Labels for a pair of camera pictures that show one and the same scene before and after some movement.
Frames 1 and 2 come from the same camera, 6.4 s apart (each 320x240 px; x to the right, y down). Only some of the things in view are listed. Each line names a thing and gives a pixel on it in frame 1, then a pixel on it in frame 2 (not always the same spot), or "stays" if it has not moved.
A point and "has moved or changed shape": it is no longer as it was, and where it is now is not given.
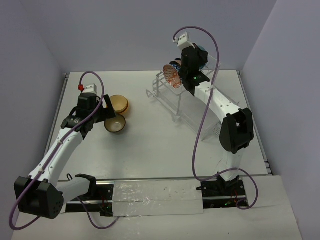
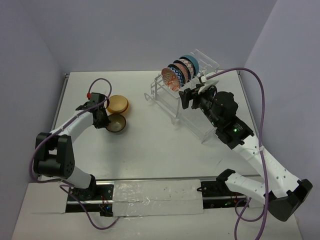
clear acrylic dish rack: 188,110 stays
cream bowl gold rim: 120,103 stays
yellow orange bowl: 123,104 stays
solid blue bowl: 204,49 has moved or changed shape
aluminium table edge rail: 66,76 stays
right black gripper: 203,56 → 188,95
